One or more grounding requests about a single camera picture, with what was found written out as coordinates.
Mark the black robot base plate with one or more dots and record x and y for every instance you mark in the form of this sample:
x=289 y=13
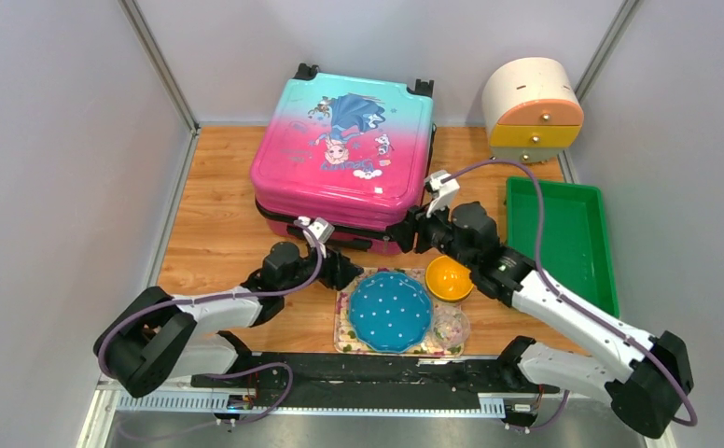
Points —
x=382 y=384

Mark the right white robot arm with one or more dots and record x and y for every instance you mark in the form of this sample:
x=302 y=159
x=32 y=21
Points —
x=645 y=379

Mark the pink and teal kids suitcase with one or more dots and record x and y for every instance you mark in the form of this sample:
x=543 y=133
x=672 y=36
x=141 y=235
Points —
x=351 y=150

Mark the aluminium frame rail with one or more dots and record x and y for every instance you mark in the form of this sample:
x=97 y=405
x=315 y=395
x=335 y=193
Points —
x=225 y=403

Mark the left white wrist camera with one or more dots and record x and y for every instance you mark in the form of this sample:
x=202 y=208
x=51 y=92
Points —
x=316 y=230

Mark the blue polka dot plate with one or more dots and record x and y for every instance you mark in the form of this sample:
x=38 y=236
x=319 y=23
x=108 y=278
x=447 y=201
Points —
x=390 y=312

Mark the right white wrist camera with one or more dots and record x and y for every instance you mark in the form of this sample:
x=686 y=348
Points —
x=442 y=187

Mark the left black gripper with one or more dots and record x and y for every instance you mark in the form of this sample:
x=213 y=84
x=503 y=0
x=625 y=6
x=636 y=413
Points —
x=338 y=271

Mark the green plastic tray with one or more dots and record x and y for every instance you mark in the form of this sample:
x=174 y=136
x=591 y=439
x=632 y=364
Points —
x=575 y=246

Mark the small clear glass bowl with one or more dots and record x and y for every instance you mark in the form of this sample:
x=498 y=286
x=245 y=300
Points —
x=449 y=327

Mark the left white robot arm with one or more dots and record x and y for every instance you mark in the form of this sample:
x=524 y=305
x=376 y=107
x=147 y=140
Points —
x=160 y=336

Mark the orange bowl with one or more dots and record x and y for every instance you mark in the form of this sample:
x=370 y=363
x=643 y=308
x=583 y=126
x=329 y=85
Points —
x=447 y=280

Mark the round pastel mini drawer cabinet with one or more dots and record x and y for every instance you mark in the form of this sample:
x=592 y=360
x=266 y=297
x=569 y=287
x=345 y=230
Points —
x=530 y=110

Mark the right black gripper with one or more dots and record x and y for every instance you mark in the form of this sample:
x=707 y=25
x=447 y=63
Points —
x=415 y=223

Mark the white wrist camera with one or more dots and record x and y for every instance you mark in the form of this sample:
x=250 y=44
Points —
x=442 y=187
x=316 y=230

